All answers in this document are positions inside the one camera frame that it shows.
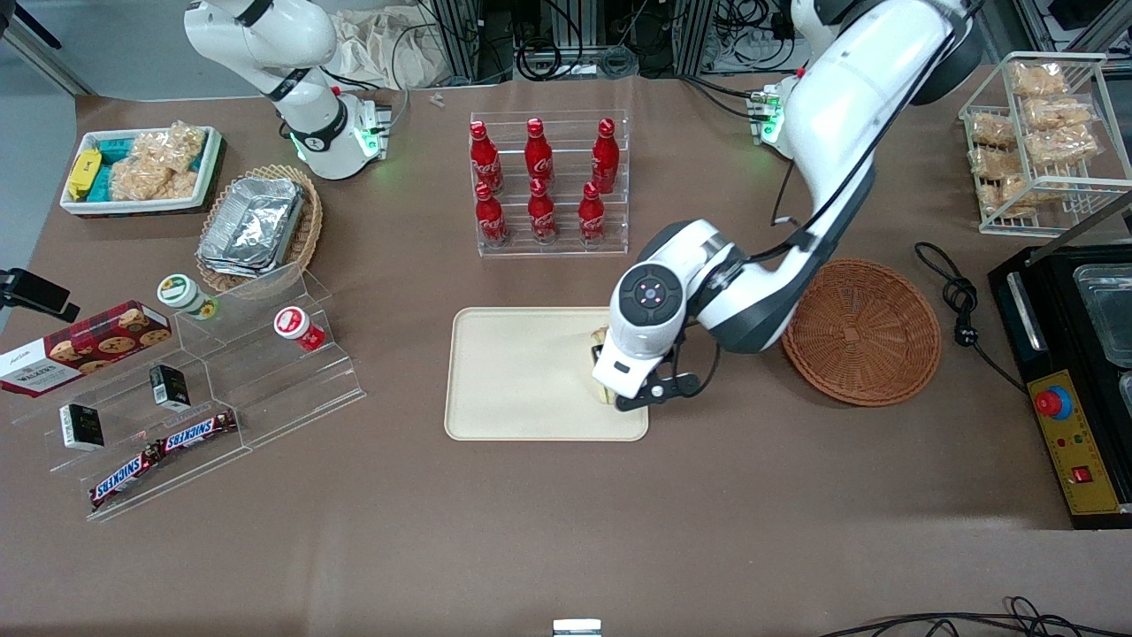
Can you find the sandwich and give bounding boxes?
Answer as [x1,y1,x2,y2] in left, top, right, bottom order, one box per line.
[589,326,620,406]

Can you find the cream plastic tray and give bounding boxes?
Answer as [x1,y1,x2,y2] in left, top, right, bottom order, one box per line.
[444,307,650,441]

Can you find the brown round wicker basket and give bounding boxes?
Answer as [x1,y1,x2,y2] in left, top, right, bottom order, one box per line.
[782,258,942,408]

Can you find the tan wicker basket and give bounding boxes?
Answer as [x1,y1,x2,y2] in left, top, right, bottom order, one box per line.
[196,164,324,293]

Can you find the red cola bottle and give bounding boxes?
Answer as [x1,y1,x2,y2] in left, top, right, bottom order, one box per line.
[527,179,558,245]
[524,118,555,188]
[475,182,509,249]
[469,120,503,194]
[592,118,620,191]
[578,181,607,244]

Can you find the clear acrylic bottle rack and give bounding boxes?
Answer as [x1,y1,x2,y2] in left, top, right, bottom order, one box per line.
[469,111,631,257]

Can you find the red lidded small cup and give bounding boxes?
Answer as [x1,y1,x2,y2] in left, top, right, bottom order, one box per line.
[273,306,326,353]

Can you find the clear acrylic stepped stand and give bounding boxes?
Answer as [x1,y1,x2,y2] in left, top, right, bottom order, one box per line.
[13,265,368,523]

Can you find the aluminium foil container stack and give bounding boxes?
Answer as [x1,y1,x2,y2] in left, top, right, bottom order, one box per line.
[196,177,306,280]

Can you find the beige cloth bag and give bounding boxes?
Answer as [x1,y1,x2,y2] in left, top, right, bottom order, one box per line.
[334,9,443,89]

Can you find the black machine with yellow panel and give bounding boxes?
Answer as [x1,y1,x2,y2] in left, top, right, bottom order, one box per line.
[988,243,1132,530]

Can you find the Snickers chocolate bar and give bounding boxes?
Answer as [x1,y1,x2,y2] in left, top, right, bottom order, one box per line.
[88,447,164,510]
[159,410,240,454]

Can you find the green lidded small cup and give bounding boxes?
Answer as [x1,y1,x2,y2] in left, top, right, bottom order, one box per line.
[157,273,219,321]

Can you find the small black carton box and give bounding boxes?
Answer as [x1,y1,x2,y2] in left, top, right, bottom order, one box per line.
[59,403,105,452]
[149,364,192,411]

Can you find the white plastic snack bin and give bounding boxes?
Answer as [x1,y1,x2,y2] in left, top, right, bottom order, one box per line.
[60,126,222,216]

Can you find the grey metal bar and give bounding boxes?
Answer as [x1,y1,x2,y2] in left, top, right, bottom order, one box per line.
[1026,190,1132,266]

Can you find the red tartan Walkers cookie box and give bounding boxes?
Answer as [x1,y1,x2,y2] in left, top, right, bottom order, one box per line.
[0,301,172,399]

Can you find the yellow snack packet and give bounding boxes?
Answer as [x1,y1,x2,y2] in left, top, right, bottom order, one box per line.
[68,149,103,200]

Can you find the black clamp device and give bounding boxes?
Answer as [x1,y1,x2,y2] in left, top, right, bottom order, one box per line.
[0,268,80,322]

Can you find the black cable coil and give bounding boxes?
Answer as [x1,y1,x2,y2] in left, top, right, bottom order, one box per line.
[513,35,639,82]

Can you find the black power cable with plug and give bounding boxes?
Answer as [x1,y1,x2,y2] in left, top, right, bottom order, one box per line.
[914,241,1029,392]

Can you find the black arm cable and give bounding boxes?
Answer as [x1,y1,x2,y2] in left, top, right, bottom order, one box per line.
[769,0,978,259]

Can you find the black floor cables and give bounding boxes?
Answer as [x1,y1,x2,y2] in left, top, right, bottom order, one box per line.
[818,595,1132,637]

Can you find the white wire basket rack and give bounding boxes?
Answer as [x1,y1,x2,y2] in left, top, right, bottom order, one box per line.
[960,51,1132,238]

